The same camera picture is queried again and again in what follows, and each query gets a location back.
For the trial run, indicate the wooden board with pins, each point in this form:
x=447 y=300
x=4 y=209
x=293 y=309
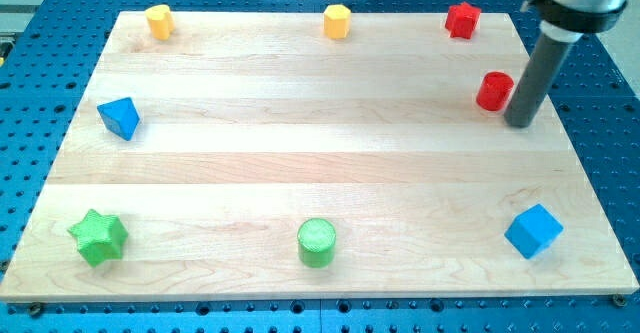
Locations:
x=252 y=123

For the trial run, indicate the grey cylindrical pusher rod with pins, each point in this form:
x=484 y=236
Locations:
x=548 y=56

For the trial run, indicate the yellow heart block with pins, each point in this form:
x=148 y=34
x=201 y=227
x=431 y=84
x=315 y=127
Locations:
x=160 y=21

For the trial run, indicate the yellow hexagon block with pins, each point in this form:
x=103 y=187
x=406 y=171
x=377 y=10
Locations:
x=337 y=18

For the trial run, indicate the green cylinder block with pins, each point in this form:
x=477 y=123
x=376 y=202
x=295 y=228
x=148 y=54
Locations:
x=316 y=239

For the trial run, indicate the red star block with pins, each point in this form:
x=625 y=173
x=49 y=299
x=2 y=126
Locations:
x=462 y=19

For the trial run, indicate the blue triangle block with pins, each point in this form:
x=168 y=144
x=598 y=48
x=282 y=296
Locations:
x=120 y=117

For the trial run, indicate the blue perforated table plate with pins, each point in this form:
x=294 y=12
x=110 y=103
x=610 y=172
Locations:
x=50 y=64

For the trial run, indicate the red cylinder block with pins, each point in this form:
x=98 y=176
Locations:
x=494 y=91

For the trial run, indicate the green star block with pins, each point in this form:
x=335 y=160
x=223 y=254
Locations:
x=99 y=238

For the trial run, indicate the blue cube block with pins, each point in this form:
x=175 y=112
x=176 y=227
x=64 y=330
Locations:
x=533 y=231

